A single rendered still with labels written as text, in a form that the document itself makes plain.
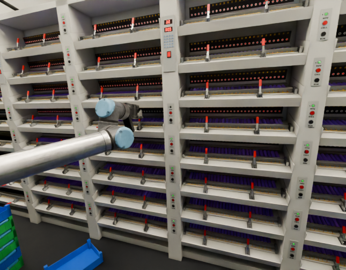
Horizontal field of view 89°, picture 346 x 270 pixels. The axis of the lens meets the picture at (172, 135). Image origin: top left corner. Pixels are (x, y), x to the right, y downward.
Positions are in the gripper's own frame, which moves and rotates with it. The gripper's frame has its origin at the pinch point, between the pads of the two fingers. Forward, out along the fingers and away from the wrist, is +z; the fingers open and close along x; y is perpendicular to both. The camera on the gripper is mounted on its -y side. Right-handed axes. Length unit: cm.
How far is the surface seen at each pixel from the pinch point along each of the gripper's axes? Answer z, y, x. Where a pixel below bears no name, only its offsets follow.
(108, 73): -9.9, 27.8, 18.3
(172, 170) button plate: 1.7, -32.3, -22.6
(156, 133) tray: -2.5, -9.2, -13.1
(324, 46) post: -11, 31, -94
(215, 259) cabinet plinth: 19, -95, -50
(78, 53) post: -10, 43, 42
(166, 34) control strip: -14, 44, -22
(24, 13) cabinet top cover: -19, 70, 80
